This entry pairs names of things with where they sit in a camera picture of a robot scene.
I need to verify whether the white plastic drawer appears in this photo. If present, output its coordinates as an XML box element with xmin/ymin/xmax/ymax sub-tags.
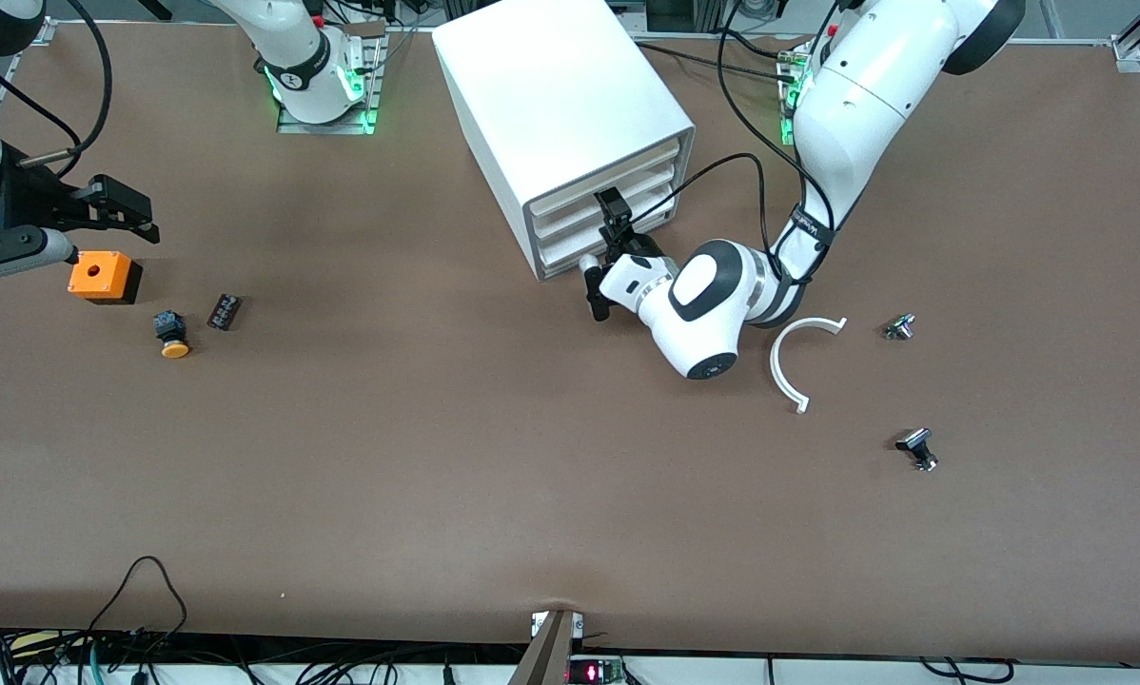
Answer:
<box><xmin>529</xmin><ymin>141</ymin><xmax>682</xmax><ymax>218</ymax></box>
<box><xmin>532</xmin><ymin>164</ymin><xmax>678</xmax><ymax>242</ymax></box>
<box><xmin>536</xmin><ymin>186</ymin><xmax>678</xmax><ymax>271</ymax></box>

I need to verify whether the yellow push button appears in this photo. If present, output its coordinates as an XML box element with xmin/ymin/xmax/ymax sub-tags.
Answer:
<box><xmin>153</xmin><ymin>310</ymin><xmax>191</xmax><ymax>360</ymax></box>

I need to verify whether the white drawer cabinet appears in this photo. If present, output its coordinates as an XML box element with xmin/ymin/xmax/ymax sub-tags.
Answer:
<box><xmin>433</xmin><ymin>0</ymin><xmax>698</xmax><ymax>283</ymax></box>

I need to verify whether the white curved plastic piece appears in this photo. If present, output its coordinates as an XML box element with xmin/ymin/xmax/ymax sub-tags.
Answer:
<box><xmin>770</xmin><ymin>316</ymin><xmax>849</xmax><ymax>416</ymax></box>

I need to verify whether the small device red display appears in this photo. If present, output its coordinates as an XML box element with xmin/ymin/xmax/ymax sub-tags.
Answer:
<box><xmin>567</xmin><ymin>655</ymin><xmax>625</xmax><ymax>685</ymax></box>

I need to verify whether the orange button enclosure box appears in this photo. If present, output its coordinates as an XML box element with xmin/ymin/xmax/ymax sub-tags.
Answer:
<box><xmin>68</xmin><ymin>250</ymin><xmax>144</xmax><ymax>305</ymax></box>

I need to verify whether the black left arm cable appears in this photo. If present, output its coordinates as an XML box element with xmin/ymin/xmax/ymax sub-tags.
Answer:
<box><xmin>670</xmin><ymin>0</ymin><xmax>842</xmax><ymax>284</ymax></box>

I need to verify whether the black cable on table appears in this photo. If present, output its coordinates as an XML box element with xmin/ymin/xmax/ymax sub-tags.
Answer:
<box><xmin>627</xmin><ymin>27</ymin><xmax>804</xmax><ymax>82</ymax></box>

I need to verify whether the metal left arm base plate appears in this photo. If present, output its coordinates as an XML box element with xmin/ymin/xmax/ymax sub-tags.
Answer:
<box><xmin>779</xmin><ymin>43</ymin><xmax>809</xmax><ymax>147</ymax></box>

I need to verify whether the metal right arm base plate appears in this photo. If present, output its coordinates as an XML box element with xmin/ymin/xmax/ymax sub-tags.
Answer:
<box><xmin>276</xmin><ymin>33</ymin><xmax>387</xmax><ymax>136</ymax></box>

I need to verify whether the black silver key switch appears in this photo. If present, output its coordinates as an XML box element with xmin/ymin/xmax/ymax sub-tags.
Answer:
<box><xmin>894</xmin><ymin>427</ymin><xmax>940</xmax><ymax>473</ymax></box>

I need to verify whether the black looped cable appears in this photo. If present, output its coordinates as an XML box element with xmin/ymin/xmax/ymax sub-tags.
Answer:
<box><xmin>85</xmin><ymin>556</ymin><xmax>190</xmax><ymax>657</ymax></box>

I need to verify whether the black cable bundle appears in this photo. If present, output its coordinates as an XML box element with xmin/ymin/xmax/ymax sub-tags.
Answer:
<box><xmin>0</xmin><ymin>623</ymin><xmax>533</xmax><ymax>685</ymax></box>

